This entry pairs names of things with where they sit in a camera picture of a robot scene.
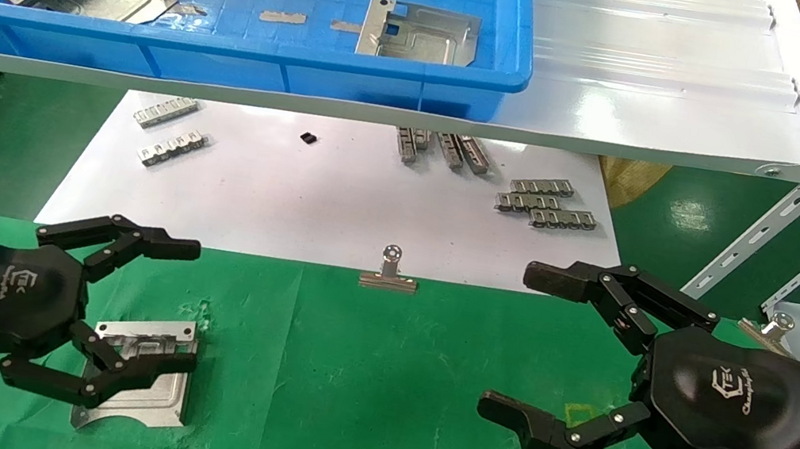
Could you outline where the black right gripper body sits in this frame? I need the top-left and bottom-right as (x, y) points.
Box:
(623, 320), (800, 449)

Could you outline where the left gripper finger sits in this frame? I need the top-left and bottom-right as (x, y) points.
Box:
(0, 309), (202, 424)
(30, 202), (206, 298)

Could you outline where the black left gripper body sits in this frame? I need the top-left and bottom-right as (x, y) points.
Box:
(0, 237), (98, 375)

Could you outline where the curved-edge metal plate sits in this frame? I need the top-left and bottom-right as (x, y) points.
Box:
(68, 304), (203, 446)

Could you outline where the silver binder clip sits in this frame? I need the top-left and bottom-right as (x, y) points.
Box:
(733, 305), (800, 358)
(358, 241), (424, 295)

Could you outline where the brown woven bag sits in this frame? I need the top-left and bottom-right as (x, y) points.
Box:
(591, 154), (673, 217)

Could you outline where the white paper sheet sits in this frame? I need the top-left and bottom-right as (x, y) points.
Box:
(35, 70), (637, 313)

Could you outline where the white shelf board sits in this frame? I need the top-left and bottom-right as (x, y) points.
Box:
(0, 0), (800, 198)

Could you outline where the clear ridged plastic strip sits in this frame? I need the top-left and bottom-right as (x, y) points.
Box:
(536, 33), (800, 118)

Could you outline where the green cloth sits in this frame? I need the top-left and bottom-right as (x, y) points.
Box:
(0, 208), (800, 449)

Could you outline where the flat metal plate square hole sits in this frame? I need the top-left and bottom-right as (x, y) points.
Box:
(355, 0), (483, 72)

